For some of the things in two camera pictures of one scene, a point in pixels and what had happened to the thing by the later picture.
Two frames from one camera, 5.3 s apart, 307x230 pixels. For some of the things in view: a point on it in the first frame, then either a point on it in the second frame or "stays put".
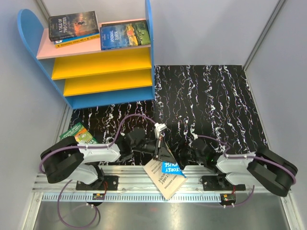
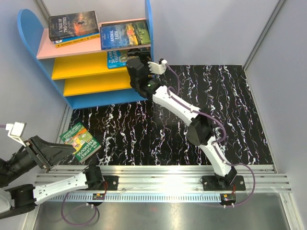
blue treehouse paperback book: (68, 41) stays put
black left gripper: (164, 155) → (52, 152)
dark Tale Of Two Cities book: (66, 26) stays put
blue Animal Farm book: (123, 34) stays put
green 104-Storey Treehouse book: (81, 134) stays put
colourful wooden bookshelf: (86, 76) stays put
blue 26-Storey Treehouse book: (168, 176) → (117, 59)
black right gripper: (182, 160) → (143, 54)
